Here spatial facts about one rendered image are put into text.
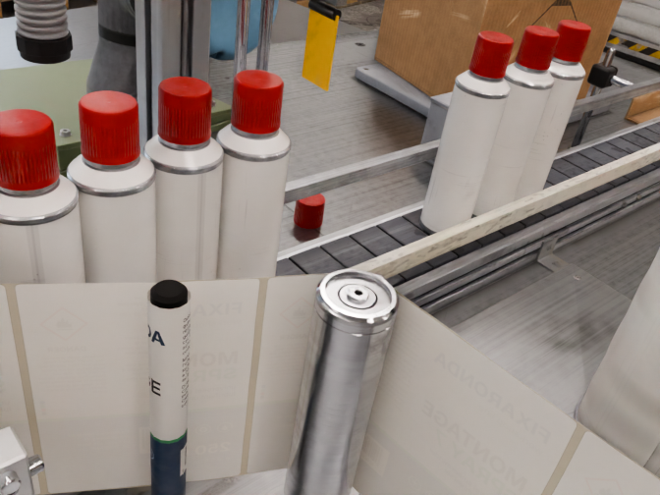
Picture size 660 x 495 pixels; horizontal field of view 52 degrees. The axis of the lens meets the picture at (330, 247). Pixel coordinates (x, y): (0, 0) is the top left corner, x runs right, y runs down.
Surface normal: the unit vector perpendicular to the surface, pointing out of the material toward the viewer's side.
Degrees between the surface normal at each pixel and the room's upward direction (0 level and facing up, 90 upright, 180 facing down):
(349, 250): 0
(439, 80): 90
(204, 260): 90
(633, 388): 90
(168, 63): 90
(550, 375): 0
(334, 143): 0
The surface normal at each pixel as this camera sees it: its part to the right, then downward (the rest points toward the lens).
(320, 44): -0.76, 0.28
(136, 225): 0.69, 0.49
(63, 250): 0.85, 0.40
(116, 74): -0.21, 0.18
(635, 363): -0.93, 0.04
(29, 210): 0.35, -0.17
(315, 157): 0.14, -0.81
